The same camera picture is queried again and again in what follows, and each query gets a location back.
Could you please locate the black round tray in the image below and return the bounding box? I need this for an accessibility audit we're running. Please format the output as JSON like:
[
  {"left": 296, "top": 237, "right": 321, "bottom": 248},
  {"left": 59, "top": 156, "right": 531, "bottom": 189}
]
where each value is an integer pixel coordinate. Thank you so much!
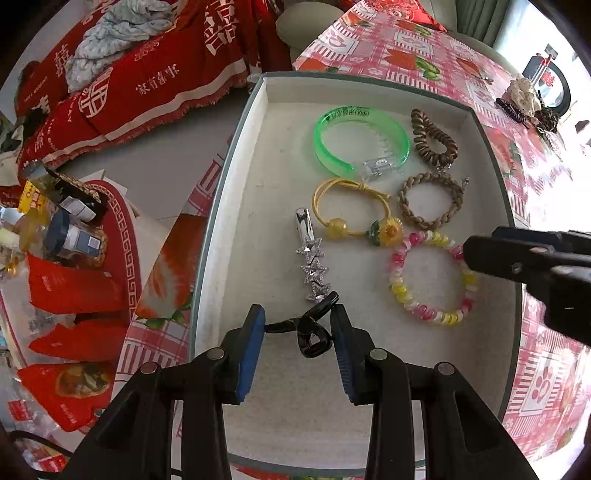
[{"left": 523, "top": 54, "right": 572, "bottom": 112}]

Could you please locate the yellow sunflower hair tie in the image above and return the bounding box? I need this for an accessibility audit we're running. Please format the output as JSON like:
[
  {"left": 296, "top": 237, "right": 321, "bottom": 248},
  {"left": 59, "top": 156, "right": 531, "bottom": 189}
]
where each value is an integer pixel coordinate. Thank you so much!
[{"left": 313, "top": 178, "right": 404, "bottom": 247}]

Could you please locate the red printed blanket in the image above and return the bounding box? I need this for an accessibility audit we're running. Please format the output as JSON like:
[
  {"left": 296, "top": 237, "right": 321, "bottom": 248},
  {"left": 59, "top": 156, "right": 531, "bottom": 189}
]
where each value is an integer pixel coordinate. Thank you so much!
[{"left": 14, "top": 0, "right": 296, "bottom": 169}]

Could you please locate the white polka dot scrunchie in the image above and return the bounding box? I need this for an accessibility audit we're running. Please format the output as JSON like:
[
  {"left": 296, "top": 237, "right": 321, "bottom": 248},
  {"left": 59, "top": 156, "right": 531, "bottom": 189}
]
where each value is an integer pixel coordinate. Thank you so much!
[{"left": 507, "top": 78, "right": 541, "bottom": 121}]

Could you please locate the grey knitted cloth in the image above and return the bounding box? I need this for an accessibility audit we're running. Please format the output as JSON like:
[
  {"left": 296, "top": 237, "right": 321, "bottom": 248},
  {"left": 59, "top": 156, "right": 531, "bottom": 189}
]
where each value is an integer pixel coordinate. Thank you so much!
[{"left": 65, "top": 0, "right": 178, "bottom": 93}]

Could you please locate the black hair clip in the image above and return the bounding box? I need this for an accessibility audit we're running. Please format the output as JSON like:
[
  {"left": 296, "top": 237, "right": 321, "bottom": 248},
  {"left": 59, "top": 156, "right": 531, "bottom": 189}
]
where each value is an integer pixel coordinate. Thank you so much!
[{"left": 264, "top": 292, "right": 340, "bottom": 358}]

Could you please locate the pink yellow spiral bracelet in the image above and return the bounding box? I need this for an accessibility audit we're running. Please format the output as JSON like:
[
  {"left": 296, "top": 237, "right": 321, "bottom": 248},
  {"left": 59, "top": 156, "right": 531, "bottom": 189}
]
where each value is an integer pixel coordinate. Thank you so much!
[{"left": 389, "top": 231, "right": 478, "bottom": 328}]

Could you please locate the brown spiral hair tie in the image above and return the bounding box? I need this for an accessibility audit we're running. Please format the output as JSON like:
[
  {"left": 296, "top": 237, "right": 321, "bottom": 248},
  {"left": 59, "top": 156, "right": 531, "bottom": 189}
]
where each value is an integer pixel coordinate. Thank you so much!
[{"left": 411, "top": 109, "right": 459, "bottom": 169}]

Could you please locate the red snack packet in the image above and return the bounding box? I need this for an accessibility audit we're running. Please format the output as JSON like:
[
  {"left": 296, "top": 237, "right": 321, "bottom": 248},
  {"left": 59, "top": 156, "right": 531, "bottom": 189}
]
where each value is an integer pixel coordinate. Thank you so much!
[
  {"left": 28, "top": 318, "right": 130, "bottom": 363},
  {"left": 25, "top": 253, "right": 132, "bottom": 317},
  {"left": 17, "top": 361, "right": 117, "bottom": 433}
]

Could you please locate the yellow packet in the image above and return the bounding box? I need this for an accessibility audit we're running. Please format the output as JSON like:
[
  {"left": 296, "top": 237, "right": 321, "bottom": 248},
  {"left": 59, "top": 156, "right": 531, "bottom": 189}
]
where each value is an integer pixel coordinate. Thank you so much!
[{"left": 18, "top": 180, "right": 49, "bottom": 215}]

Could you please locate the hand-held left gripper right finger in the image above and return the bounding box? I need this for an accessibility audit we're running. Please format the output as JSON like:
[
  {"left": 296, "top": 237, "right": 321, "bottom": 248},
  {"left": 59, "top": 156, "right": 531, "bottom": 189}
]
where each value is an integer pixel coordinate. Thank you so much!
[{"left": 330, "top": 304, "right": 539, "bottom": 480}]

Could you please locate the jar with dark lid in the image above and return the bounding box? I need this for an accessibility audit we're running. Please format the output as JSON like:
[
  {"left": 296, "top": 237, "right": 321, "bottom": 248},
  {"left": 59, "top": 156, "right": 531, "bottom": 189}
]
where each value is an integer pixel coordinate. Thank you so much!
[{"left": 45, "top": 210, "right": 108, "bottom": 268}]

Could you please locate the green plastic bangle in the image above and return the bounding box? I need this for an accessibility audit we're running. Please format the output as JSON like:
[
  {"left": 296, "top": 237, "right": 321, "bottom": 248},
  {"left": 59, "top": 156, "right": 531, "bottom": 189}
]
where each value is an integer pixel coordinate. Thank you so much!
[{"left": 313, "top": 106, "right": 411, "bottom": 180}]

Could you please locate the leopard print scrunchie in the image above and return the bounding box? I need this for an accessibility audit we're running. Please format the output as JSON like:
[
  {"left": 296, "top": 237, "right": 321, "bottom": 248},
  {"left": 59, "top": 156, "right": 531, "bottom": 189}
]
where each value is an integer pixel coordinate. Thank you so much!
[{"left": 536, "top": 108, "right": 561, "bottom": 134}]

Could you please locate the red embroidered cushion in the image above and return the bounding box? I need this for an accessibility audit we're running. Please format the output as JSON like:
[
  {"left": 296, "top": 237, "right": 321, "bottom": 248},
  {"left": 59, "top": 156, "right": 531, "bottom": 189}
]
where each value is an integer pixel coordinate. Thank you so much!
[{"left": 383, "top": 0, "right": 448, "bottom": 33}]

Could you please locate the red round patterned tray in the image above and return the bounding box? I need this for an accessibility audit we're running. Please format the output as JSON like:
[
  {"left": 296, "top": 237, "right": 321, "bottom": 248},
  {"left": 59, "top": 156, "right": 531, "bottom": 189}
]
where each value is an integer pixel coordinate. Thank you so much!
[{"left": 69, "top": 179, "right": 144, "bottom": 319}]

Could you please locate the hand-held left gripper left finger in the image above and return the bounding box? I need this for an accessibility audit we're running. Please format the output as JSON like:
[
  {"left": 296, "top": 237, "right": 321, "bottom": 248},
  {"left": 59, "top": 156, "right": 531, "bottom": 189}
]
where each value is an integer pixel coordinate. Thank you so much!
[{"left": 60, "top": 304, "right": 267, "bottom": 480}]

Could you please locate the silver star hair clip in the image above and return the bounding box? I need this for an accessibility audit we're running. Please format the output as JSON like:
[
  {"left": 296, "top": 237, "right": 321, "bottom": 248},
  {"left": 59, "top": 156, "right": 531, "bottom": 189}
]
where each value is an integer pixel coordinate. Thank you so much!
[{"left": 295, "top": 208, "right": 333, "bottom": 303}]

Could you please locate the brown braided hair tie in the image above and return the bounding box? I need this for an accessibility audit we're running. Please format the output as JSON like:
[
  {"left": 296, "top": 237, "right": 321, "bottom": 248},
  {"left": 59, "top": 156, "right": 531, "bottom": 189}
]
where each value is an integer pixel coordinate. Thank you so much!
[{"left": 398, "top": 172, "right": 471, "bottom": 232}]

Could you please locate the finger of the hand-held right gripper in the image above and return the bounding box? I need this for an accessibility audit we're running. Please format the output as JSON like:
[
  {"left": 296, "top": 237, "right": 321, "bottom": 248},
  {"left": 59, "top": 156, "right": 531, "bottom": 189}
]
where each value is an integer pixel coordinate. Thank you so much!
[
  {"left": 491, "top": 225, "right": 591, "bottom": 254},
  {"left": 463, "top": 234, "right": 555, "bottom": 283}
]

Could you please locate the strawberry printed tablecloth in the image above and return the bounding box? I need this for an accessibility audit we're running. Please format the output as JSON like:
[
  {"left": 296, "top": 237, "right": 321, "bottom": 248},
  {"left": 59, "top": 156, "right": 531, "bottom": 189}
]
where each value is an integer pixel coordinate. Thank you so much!
[{"left": 115, "top": 0, "right": 591, "bottom": 480}]

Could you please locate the clear plastic hair clip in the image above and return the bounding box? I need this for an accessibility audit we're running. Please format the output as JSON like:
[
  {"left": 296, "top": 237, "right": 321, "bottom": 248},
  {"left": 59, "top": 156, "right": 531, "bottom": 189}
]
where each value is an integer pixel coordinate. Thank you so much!
[{"left": 353, "top": 134, "right": 402, "bottom": 183}]

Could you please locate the grey white shallow box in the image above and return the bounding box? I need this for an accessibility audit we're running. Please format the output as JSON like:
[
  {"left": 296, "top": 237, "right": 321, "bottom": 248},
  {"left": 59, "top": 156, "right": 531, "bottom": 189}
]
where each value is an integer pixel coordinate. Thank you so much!
[{"left": 187, "top": 71, "right": 525, "bottom": 467}]

